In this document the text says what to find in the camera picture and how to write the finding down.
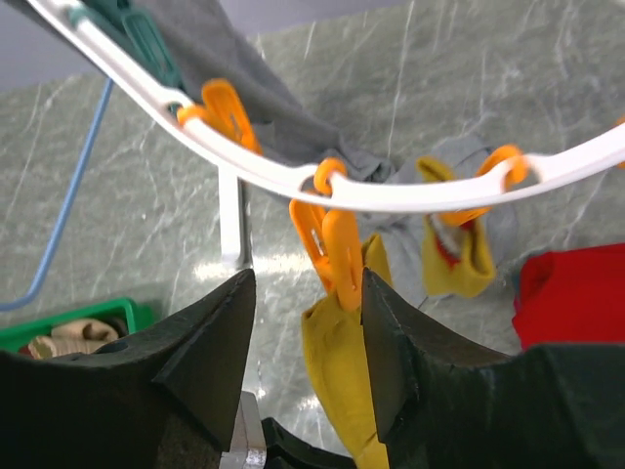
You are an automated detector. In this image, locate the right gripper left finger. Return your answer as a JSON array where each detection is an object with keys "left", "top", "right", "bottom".
[{"left": 1, "top": 269, "right": 256, "bottom": 468}]

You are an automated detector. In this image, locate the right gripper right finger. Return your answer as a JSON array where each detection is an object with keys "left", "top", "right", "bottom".
[{"left": 361, "top": 270, "right": 624, "bottom": 468}]

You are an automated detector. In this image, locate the bright yellow sock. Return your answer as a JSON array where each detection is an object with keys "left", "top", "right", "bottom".
[
  {"left": 414, "top": 155, "right": 498, "bottom": 299},
  {"left": 300, "top": 232, "right": 395, "bottom": 469}
]

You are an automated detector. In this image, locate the white clip sock hanger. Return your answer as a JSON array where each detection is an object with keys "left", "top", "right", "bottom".
[{"left": 30, "top": 1, "right": 624, "bottom": 213}]

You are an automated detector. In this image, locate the green plastic tray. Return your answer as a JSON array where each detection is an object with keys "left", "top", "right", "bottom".
[{"left": 1, "top": 298, "right": 155, "bottom": 360}]

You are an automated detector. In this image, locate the red folded cloth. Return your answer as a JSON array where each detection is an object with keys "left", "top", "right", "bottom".
[{"left": 512, "top": 243, "right": 624, "bottom": 349}]

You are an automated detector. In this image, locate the orange clothes peg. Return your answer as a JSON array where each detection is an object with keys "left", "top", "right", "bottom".
[
  {"left": 176, "top": 78, "right": 263, "bottom": 155},
  {"left": 287, "top": 156, "right": 365, "bottom": 313},
  {"left": 438, "top": 143, "right": 530, "bottom": 228}
]

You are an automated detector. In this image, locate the grey tank top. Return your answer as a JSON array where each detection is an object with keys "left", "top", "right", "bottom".
[{"left": 131, "top": 1, "right": 516, "bottom": 296}]

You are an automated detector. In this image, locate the teal clothes peg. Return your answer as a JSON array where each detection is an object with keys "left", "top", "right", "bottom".
[{"left": 67, "top": 0, "right": 185, "bottom": 91}]

